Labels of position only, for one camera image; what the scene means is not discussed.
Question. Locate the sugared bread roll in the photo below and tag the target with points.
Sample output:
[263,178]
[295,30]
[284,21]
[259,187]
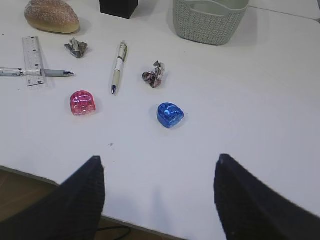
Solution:
[54,16]

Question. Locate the blue translucent sharpener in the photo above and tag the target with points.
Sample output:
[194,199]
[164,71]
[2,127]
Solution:
[169,115]

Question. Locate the clear plastic ruler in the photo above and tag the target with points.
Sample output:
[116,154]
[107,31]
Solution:
[33,64]

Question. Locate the green woven plastic basket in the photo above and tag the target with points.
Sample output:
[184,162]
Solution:
[211,22]

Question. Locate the blue clear ballpoint pen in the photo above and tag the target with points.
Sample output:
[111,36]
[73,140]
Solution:
[16,72]

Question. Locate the black mesh pen holder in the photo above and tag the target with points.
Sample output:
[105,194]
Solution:
[118,8]

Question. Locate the pink translucent sharpener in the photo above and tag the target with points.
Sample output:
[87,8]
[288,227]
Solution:
[82,103]

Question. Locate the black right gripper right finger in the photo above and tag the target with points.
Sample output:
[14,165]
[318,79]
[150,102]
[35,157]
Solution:
[250,210]

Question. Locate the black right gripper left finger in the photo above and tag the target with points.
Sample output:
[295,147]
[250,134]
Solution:
[70,212]

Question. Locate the beige white ballpoint pen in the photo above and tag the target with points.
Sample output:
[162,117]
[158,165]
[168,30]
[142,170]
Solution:
[119,63]

